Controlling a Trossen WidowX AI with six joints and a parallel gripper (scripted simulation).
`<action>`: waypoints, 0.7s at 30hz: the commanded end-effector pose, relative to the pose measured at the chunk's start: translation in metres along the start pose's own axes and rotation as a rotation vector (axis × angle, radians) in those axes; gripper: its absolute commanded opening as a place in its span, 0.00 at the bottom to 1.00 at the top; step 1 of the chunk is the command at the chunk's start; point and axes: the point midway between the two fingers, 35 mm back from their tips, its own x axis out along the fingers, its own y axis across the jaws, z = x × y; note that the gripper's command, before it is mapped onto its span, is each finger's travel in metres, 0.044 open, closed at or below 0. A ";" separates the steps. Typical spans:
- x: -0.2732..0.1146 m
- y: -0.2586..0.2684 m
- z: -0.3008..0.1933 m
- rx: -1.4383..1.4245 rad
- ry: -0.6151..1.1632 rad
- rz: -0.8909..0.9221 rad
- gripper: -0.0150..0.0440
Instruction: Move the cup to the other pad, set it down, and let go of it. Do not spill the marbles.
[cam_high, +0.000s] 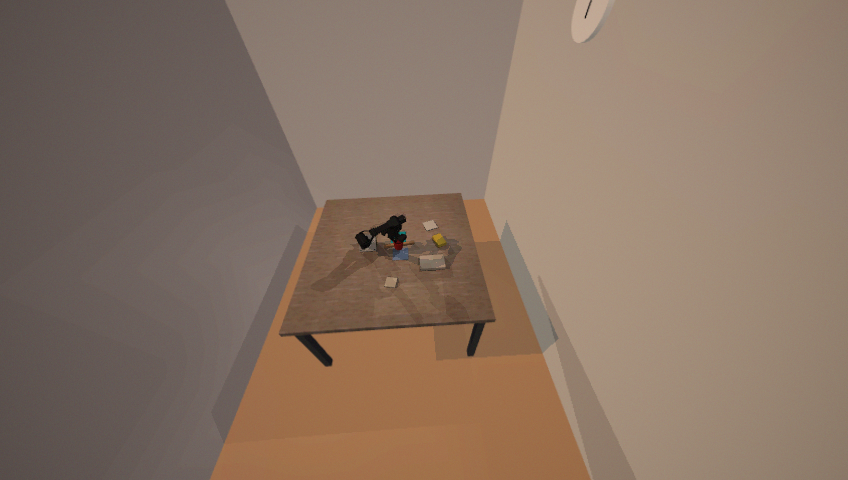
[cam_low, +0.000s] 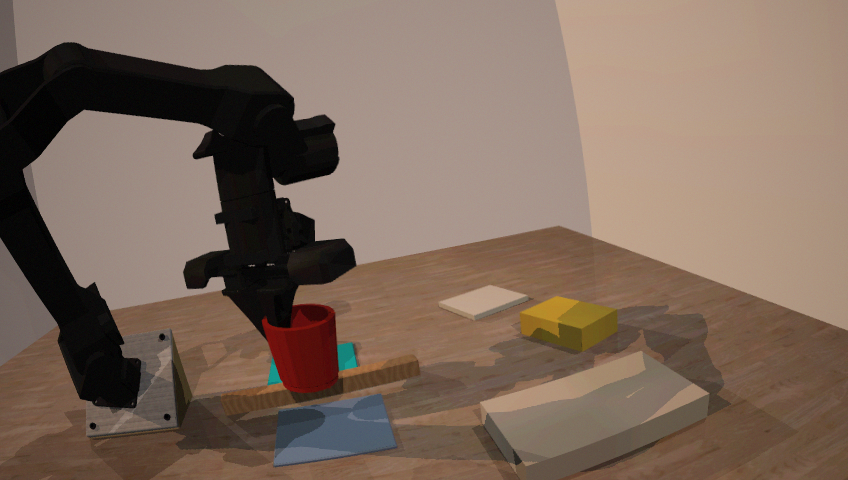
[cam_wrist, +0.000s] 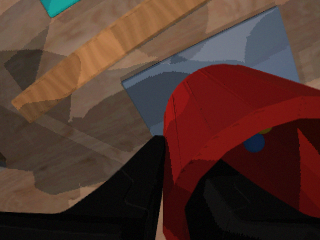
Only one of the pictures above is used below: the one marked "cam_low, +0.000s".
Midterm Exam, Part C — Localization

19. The brown wooden bar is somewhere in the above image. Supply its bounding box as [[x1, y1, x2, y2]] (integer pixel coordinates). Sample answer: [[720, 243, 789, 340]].
[[220, 354, 420, 416]]

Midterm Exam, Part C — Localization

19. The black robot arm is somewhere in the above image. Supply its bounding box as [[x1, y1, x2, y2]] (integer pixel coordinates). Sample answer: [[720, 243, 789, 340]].
[[0, 42, 340, 409]]

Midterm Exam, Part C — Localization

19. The beige flat square pad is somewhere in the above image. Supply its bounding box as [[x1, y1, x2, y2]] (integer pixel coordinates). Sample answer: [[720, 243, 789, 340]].
[[439, 285, 529, 320]]

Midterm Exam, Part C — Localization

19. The red cup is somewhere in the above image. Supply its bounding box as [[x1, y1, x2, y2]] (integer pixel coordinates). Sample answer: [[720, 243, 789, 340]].
[[262, 303, 339, 393]]

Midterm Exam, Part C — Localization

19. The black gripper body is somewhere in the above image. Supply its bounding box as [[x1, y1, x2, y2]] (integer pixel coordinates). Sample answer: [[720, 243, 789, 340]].
[[183, 189, 357, 289]]

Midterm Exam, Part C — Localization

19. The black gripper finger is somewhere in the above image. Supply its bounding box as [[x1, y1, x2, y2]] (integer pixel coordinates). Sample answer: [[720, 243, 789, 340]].
[[256, 281, 299, 329], [221, 275, 267, 340]]

